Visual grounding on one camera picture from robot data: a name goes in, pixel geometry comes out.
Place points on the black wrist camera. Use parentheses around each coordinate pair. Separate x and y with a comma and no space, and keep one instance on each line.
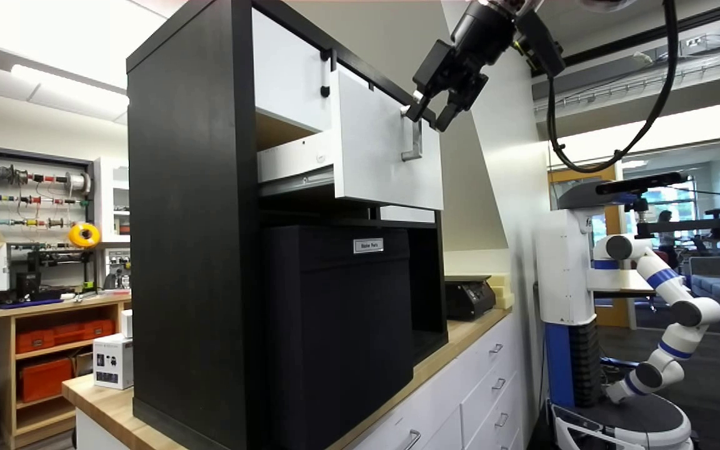
(543,40)

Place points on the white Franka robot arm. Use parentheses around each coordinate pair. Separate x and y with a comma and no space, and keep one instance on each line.
(511,2)

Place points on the short orange storage bin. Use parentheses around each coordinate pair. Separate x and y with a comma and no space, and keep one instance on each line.
(46,377)

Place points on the yellow filament spool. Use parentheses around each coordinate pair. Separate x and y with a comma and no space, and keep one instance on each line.
(85,236)

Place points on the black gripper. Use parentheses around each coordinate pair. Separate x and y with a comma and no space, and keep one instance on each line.
(464,57)

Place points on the grey tool pegboard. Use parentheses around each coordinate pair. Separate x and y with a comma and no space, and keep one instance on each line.
(39,189)

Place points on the white cabinet door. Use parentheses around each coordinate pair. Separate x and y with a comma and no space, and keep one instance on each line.
(406,214)

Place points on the black desktop device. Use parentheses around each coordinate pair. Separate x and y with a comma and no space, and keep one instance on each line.
(469,299)

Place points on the black and white cabinet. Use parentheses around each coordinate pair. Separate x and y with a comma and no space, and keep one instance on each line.
(186,250)

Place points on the black fabric storage bin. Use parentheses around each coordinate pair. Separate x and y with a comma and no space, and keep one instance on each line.
(335,350)

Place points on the white box with printed pictures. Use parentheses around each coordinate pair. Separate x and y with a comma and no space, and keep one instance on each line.
(113,361)

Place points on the white counter drawer unit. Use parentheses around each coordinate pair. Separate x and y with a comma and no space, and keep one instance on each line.
(476,401)

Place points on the wooden workbench with shelves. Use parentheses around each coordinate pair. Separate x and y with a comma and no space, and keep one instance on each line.
(1,334)

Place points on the black benchtop machine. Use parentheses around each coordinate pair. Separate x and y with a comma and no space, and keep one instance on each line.
(49,270)

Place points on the long orange storage bin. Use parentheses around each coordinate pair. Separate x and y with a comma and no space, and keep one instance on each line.
(64,336)

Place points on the white and blue mobile robot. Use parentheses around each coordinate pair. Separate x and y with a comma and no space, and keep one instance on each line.
(569,282)

